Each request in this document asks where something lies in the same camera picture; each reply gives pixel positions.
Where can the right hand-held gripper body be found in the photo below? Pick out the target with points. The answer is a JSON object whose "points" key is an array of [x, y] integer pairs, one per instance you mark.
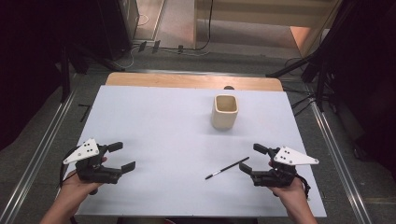
{"points": [[277, 179]]}

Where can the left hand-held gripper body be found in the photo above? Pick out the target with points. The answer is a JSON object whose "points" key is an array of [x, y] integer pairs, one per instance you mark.
{"points": [[93, 174]]}

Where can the black pen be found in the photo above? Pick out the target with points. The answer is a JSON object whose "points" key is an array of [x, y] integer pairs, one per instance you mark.
{"points": [[227, 168]]}

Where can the cream square cup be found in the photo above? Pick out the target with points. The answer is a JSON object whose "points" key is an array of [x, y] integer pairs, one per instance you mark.
{"points": [[222, 119]]}

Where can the person's right hand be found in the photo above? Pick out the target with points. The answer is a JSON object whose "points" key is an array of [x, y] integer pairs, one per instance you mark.
{"points": [[292, 194]]}

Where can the person's left hand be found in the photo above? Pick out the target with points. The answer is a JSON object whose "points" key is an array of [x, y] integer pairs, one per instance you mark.
{"points": [[76, 189]]}

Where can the white sheet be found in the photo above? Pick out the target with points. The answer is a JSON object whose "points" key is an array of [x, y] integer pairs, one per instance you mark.
{"points": [[162, 124]]}

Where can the person's dark clothing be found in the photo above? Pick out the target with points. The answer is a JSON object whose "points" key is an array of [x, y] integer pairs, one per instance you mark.
{"points": [[202, 221]]}

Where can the small dark round object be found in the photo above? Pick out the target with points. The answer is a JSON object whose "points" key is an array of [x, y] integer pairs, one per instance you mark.
{"points": [[229, 87]]}

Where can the black metal stand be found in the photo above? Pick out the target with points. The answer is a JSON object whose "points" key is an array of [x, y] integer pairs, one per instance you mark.
{"points": [[65, 77], [320, 62]]}

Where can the wooden table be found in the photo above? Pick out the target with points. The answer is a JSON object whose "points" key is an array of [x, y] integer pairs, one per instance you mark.
{"points": [[186, 81]]}

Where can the dark cabinet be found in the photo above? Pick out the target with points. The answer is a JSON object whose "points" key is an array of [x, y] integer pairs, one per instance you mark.
{"points": [[118, 25]]}

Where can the light wooden furniture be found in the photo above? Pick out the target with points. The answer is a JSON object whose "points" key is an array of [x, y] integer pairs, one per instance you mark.
{"points": [[264, 12]]}

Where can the metal floor rail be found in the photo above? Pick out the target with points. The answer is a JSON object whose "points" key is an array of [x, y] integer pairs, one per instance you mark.
{"points": [[339, 158], [37, 155]]}

